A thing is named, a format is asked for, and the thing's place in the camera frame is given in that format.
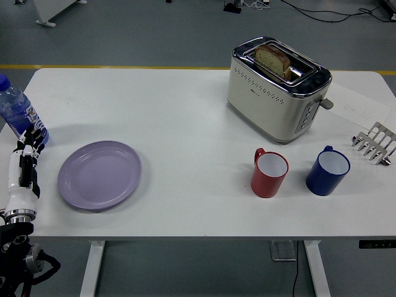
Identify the black floor cable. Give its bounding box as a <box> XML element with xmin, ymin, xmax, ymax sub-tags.
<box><xmin>280</xmin><ymin>0</ymin><xmax>396</xmax><ymax>24</ymax></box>

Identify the blue drink bottle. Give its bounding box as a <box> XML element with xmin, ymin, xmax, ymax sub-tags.
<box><xmin>0</xmin><ymin>74</ymin><xmax>50</xmax><ymax>145</ymax></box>

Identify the red mug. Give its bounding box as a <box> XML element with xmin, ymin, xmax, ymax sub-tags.
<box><xmin>250</xmin><ymin>147</ymin><xmax>290</xmax><ymax>199</ymax></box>

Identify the blue mug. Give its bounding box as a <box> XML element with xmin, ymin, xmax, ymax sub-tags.
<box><xmin>306</xmin><ymin>145</ymin><xmax>351</xmax><ymax>197</ymax></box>

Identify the black cable under table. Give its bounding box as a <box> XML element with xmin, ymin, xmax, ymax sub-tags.
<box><xmin>292</xmin><ymin>240</ymin><xmax>303</xmax><ymax>297</ymax></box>

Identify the black table control panel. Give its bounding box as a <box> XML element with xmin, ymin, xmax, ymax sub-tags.
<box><xmin>359</xmin><ymin>239</ymin><xmax>396</xmax><ymax>249</ymax></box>

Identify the white paper sheet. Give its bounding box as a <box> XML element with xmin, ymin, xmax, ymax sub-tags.
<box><xmin>325</xmin><ymin>82</ymin><xmax>392</xmax><ymax>128</ymax></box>

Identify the grey power box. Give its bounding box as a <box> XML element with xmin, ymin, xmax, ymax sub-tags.
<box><xmin>268</xmin><ymin>240</ymin><xmax>300</xmax><ymax>261</ymax></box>

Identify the white table leg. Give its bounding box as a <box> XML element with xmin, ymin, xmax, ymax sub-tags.
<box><xmin>302</xmin><ymin>240</ymin><xmax>332</xmax><ymax>297</ymax></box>
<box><xmin>78</xmin><ymin>240</ymin><xmax>106</xmax><ymax>297</ymax></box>

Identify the white furniture foot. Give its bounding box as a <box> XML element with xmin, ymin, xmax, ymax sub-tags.
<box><xmin>30</xmin><ymin>0</ymin><xmax>78</xmax><ymax>27</ymax></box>

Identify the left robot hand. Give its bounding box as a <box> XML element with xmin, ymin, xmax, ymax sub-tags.
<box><xmin>4</xmin><ymin>124</ymin><xmax>46</xmax><ymax>217</ymax></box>

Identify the metal toast rack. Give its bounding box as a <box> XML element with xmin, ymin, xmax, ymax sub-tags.
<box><xmin>351</xmin><ymin>121</ymin><xmax>396</xmax><ymax>166</ymax></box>

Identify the purple plate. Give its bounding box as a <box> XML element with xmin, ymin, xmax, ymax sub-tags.
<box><xmin>57</xmin><ymin>140</ymin><xmax>143</xmax><ymax>212</ymax></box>

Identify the bread slice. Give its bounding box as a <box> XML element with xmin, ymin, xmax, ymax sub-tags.
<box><xmin>254</xmin><ymin>44</ymin><xmax>291</xmax><ymax>79</ymax></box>

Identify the cream and chrome toaster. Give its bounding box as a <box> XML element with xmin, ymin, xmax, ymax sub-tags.
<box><xmin>226</xmin><ymin>36</ymin><xmax>335</xmax><ymax>145</ymax></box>

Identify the white floor cable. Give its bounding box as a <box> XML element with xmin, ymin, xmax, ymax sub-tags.
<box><xmin>243</xmin><ymin>0</ymin><xmax>272</xmax><ymax>10</ymax></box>

